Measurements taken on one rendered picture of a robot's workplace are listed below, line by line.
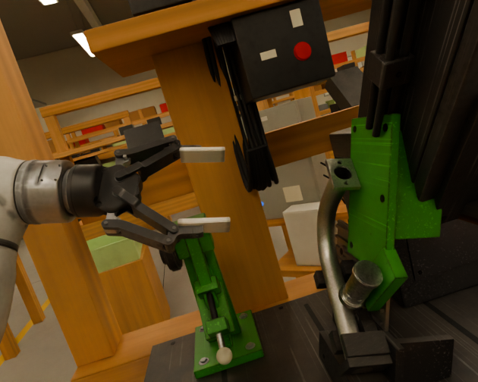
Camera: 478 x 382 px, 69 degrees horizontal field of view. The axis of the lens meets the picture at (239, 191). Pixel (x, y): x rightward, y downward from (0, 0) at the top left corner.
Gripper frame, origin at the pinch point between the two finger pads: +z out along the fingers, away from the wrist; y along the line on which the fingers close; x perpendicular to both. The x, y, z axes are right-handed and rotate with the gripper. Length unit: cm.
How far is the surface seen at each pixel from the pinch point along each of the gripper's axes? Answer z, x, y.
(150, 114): -109, 446, 522
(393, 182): 21.1, -8.7, -6.4
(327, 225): 18.3, 8.1, -2.6
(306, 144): 24.1, 21.6, 28.9
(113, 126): -181, 455, 495
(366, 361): 18.7, 7.9, -23.5
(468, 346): 36.9, 12.6, -21.8
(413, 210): 24.7, -5.1, -8.3
